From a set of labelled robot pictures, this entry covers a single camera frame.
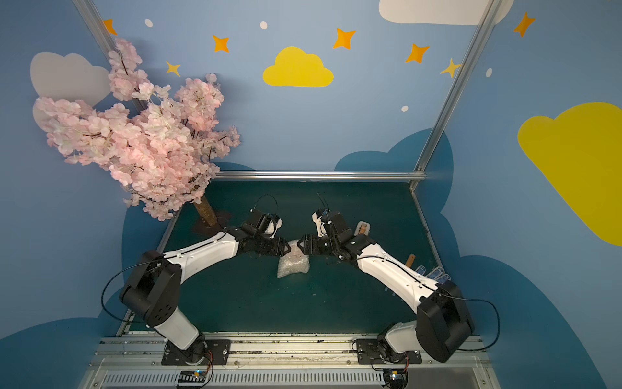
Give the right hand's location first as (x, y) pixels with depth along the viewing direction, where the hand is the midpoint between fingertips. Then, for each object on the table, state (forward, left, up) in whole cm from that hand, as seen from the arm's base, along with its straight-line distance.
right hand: (310, 241), depth 83 cm
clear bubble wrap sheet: (-5, +5, -7) cm, 10 cm away
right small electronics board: (-36, -29, -19) cm, 50 cm away
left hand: (+2, +9, -8) cm, 12 cm away
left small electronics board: (-39, +34, -18) cm, 55 cm away
